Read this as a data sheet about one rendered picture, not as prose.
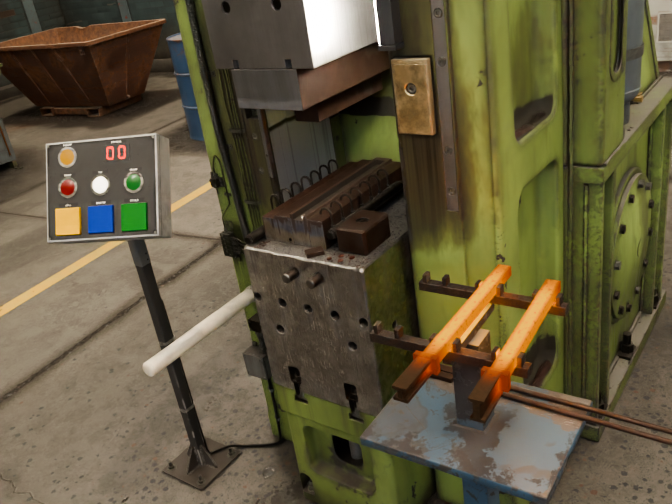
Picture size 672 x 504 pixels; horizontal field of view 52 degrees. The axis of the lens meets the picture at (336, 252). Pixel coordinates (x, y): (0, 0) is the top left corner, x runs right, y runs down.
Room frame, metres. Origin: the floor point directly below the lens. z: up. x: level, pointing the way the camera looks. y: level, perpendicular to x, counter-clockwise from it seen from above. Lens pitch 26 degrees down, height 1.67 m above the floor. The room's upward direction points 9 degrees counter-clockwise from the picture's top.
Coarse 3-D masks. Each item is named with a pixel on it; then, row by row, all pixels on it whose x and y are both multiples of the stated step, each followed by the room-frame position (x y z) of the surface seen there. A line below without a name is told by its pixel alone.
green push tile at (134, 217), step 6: (126, 204) 1.79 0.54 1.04; (132, 204) 1.78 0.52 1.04; (138, 204) 1.78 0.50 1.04; (144, 204) 1.77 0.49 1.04; (126, 210) 1.78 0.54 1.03; (132, 210) 1.77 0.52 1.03; (138, 210) 1.77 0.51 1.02; (144, 210) 1.76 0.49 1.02; (126, 216) 1.77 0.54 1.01; (132, 216) 1.77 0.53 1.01; (138, 216) 1.76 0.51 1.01; (144, 216) 1.76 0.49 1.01; (126, 222) 1.76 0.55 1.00; (132, 222) 1.76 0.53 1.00; (138, 222) 1.75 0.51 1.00; (144, 222) 1.75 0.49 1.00; (126, 228) 1.75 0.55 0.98; (132, 228) 1.75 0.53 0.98; (138, 228) 1.75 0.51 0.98; (144, 228) 1.74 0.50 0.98
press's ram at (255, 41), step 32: (224, 0) 1.68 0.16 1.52; (256, 0) 1.62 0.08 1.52; (288, 0) 1.56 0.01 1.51; (320, 0) 1.58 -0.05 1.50; (352, 0) 1.68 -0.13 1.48; (224, 32) 1.69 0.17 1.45; (256, 32) 1.63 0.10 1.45; (288, 32) 1.57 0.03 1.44; (320, 32) 1.57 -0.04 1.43; (352, 32) 1.66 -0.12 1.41; (224, 64) 1.70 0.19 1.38; (256, 64) 1.64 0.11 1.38; (288, 64) 1.60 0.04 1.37; (320, 64) 1.56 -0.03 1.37
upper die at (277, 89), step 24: (240, 72) 1.68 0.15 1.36; (264, 72) 1.63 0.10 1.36; (288, 72) 1.58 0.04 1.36; (312, 72) 1.61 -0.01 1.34; (336, 72) 1.68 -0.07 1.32; (360, 72) 1.76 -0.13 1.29; (240, 96) 1.69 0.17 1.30; (264, 96) 1.64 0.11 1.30; (288, 96) 1.59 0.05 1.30; (312, 96) 1.60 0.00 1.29
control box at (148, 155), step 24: (48, 144) 1.94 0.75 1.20; (72, 144) 1.92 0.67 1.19; (96, 144) 1.90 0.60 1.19; (120, 144) 1.87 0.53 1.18; (144, 144) 1.86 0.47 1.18; (168, 144) 1.91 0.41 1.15; (48, 168) 1.91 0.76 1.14; (72, 168) 1.89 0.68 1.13; (96, 168) 1.87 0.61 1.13; (120, 168) 1.85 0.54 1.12; (144, 168) 1.83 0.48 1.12; (168, 168) 1.88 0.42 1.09; (48, 192) 1.87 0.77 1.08; (96, 192) 1.83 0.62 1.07; (120, 192) 1.81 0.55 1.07; (144, 192) 1.79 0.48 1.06; (168, 192) 1.84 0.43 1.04; (48, 216) 1.84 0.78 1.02; (120, 216) 1.78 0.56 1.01; (168, 216) 1.80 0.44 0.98; (48, 240) 1.81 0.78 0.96; (72, 240) 1.79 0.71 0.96; (96, 240) 1.79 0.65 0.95; (120, 240) 1.82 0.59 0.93
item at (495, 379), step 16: (544, 288) 1.17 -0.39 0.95; (560, 288) 1.19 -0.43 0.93; (544, 304) 1.11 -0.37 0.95; (528, 320) 1.07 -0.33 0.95; (512, 336) 1.03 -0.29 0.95; (528, 336) 1.02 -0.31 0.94; (512, 352) 0.98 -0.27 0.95; (496, 368) 0.94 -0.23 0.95; (512, 368) 0.95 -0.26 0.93; (480, 384) 0.90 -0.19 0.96; (496, 384) 0.92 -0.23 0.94; (480, 400) 0.86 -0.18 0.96; (496, 400) 0.90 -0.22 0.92; (480, 416) 0.86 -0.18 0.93
